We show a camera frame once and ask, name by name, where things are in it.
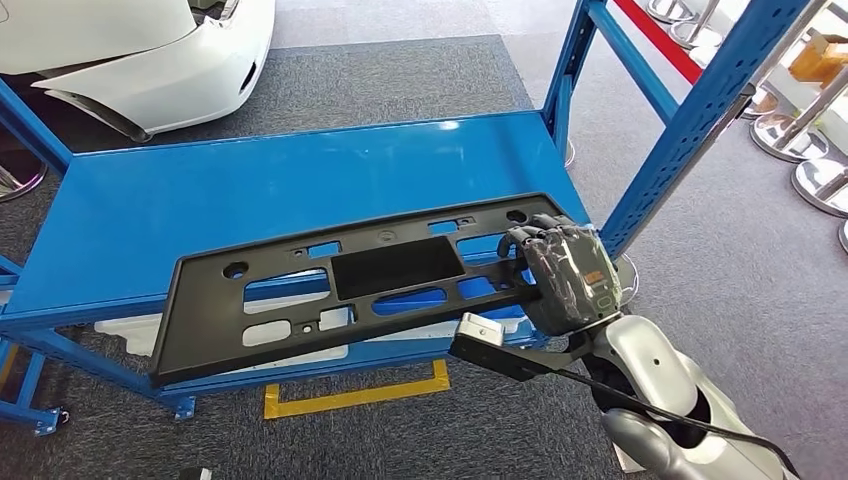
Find black plastic plate bracket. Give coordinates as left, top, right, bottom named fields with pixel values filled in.
left=148, top=192, right=584, bottom=389

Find blue metal shelf rack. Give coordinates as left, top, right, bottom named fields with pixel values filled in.
left=0, top=254, right=68, bottom=437
left=0, top=0, right=815, bottom=439

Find yellow floor tape outline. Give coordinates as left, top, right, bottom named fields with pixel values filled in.
left=263, top=359, right=452, bottom=421

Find red barrier belt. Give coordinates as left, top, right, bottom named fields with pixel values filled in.
left=612, top=0, right=705, bottom=86

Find white plastic tray stack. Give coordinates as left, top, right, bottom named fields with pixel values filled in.
left=93, top=268, right=349, bottom=376

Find white car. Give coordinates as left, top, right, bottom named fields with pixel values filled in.
left=0, top=0, right=276, bottom=144

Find brown cardboard box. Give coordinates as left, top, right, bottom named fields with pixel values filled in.
left=788, top=33, right=848, bottom=87

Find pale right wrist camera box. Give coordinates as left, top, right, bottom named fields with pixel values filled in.
left=458, top=312, right=506, bottom=347

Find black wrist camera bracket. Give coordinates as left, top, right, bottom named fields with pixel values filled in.
left=449, top=331, right=591, bottom=384

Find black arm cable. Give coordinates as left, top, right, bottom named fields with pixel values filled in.
left=556, top=367, right=803, bottom=478

